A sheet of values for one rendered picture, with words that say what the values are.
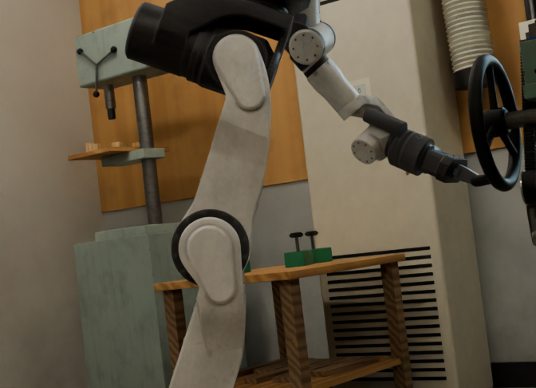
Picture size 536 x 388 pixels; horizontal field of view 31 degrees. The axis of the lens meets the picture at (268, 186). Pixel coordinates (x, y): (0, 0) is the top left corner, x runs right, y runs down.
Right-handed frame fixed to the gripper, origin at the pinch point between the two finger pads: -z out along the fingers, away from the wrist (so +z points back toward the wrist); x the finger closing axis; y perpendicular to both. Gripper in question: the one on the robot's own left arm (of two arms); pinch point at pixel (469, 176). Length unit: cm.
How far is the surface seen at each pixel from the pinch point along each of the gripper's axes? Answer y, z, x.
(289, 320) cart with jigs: -66, 49, -48
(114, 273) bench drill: -102, 146, -96
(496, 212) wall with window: -27, 29, -145
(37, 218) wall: -112, 220, -130
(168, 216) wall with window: -94, 175, -165
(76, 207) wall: -108, 219, -154
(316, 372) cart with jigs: -85, 43, -70
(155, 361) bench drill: -123, 114, -93
